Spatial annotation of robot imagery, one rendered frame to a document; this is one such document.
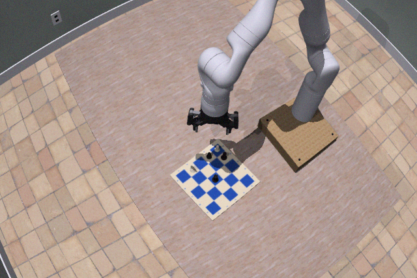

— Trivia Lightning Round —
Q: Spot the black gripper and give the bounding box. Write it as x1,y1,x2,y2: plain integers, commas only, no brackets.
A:
187,107,238,135

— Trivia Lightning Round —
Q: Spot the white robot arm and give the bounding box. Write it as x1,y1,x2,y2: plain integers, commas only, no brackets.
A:
197,0,339,122

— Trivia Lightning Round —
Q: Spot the white knight chess piece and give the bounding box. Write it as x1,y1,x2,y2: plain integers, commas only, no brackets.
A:
190,164,197,173

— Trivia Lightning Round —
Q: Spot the blue and cream chessboard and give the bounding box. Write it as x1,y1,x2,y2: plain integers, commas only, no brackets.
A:
170,139,260,221

